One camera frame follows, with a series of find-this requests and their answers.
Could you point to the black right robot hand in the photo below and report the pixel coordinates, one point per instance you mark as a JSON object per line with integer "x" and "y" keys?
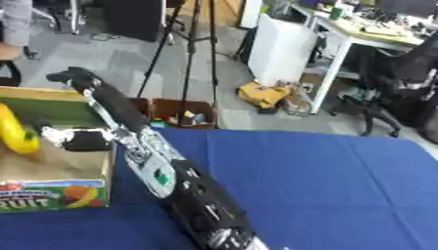
{"x": 111, "y": 101}

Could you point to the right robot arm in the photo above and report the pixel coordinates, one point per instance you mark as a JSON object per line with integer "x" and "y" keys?
{"x": 199, "y": 195}

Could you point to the cardboard box with green inside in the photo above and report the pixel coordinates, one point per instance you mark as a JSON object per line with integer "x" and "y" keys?
{"x": 57, "y": 166}

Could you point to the brown cardboard floor box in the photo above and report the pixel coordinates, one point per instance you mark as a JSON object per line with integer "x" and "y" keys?
{"x": 199, "y": 109}

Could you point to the black cabinet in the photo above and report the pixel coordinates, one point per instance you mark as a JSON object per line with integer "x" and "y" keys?
{"x": 134, "y": 19}

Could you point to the black tripod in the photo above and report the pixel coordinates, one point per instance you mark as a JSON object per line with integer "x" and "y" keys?
{"x": 191, "y": 42}

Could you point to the yellow toy banana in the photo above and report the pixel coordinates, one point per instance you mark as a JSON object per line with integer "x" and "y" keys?
{"x": 16, "y": 133}

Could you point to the wooden seat chair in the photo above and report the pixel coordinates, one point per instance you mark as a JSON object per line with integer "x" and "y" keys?
{"x": 8, "y": 52}

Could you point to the person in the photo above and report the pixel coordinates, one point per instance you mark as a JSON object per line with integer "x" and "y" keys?
{"x": 16, "y": 19}

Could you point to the white cabinet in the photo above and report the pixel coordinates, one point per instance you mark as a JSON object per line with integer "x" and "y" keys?
{"x": 279, "y": 52}

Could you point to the white desk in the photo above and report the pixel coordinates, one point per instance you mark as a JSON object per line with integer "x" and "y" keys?
{"x": 336, "y": 62}

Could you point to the green cup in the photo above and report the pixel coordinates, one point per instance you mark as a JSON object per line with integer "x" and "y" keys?
{"x": 336, "y": 13}

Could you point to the black office chair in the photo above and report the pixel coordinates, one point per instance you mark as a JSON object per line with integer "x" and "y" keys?
{"x": 408, "y": 81}

